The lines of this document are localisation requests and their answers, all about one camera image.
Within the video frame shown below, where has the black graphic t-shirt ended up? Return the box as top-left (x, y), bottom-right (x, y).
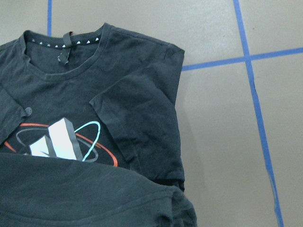
top-left (0, 24), bottom-right (197, 227)

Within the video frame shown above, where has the brown paper table cover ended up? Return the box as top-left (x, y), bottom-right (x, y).
top-left (0, 0), bottom-right (303, 227)

